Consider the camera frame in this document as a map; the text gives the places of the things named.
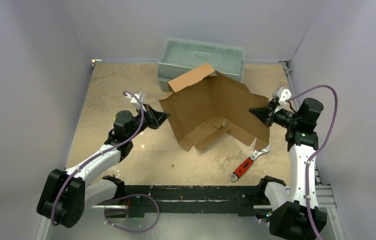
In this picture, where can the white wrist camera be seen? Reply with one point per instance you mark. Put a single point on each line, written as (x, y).
(281, 95)
(137, 100)

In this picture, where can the red handled adjustable wrench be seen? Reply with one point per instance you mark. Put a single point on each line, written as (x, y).
(247, 163)

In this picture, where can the black metal base rail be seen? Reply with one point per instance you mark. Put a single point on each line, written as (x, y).
(244, 201)

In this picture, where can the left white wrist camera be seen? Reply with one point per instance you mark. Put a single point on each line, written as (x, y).
(137, 100)

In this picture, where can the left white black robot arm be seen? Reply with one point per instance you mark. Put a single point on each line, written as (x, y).
(67, 193)

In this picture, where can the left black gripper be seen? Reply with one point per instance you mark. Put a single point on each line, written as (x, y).
(156, 118)

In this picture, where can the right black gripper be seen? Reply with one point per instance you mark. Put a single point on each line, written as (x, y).
(270, 113)

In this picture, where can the brown cardboard box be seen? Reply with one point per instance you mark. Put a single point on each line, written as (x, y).
(204, 104)

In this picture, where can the translucent green plastic toolbox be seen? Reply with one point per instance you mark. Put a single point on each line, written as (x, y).
(178, 56)

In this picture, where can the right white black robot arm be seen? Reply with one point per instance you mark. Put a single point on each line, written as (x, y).
(296, 213)

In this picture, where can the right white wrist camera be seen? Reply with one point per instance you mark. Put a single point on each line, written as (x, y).
(281, 95)

